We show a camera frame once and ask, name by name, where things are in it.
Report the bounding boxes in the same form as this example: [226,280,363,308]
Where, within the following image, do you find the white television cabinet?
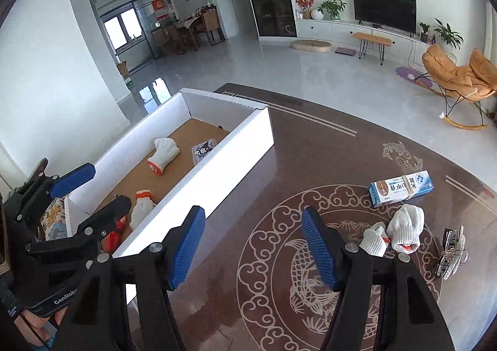
[294,17,439,61]

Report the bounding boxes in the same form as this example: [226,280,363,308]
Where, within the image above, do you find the blue white toothpaste box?
[368,170,435,208]

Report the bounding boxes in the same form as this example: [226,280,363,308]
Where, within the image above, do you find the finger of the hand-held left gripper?
[13,162,96,220]
[25,196,133,256]

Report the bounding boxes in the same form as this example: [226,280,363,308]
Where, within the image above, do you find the red snack packet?
[102,230,119,253]

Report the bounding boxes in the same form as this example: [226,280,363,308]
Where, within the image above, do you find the wooden bench black legs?
[352,33,394,65]

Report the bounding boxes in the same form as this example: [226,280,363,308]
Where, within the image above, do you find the purple floor mat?
[395,66,433,88]

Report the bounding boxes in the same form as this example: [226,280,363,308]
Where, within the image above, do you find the round beige floor cushion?
[290,39,335,52]

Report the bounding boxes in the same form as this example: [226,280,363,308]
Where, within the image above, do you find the white knit glove orange cuff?
[359,222,390,257]
[148,137,181,177]
[386,204,426,252]
[129,190,157,230]

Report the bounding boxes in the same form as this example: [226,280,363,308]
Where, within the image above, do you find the white cardboard box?
[64,88,276,305]

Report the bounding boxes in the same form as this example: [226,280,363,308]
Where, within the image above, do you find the person's left hand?
[23,308,68,346]

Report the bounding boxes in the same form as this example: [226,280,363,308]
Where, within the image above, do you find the red flowers in vase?
[295,0,317,20]

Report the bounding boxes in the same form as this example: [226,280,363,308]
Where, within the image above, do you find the large leafy potted plant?
[433,18,464,49]

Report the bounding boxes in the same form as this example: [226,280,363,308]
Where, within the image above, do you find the clear cartoon print plastic box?
[191,140,216,165]

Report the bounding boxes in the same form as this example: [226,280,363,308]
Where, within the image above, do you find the black flat television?
[352,0,418,34]

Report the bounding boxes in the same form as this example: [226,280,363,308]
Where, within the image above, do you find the wooden dining chair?
[201,7,226,45]

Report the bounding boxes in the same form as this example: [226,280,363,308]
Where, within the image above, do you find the green potted plant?
[317,0,347,21]

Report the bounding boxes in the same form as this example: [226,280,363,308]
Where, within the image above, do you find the silver rhinestone hair claw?
[435,225,467,280]

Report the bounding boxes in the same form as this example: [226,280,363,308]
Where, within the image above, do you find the orange rocking chair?
[421,44,497,130]

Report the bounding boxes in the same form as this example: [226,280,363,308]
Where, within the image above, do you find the dining table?
[171,15,204,43]

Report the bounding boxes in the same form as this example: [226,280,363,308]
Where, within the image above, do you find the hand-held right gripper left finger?
[58,205,206,351]

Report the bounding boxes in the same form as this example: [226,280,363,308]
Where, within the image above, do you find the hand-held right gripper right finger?
[302,207,463,351]

